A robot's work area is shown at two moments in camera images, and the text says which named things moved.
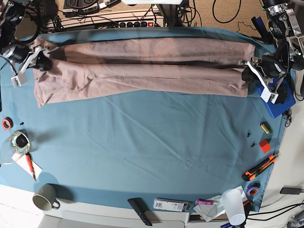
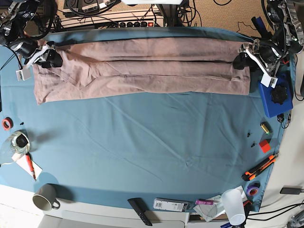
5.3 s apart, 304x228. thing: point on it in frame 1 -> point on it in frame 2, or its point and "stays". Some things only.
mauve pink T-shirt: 121,65 stays
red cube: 265,146 stays
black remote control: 139,206 stays
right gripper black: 271,67 -> 267,54
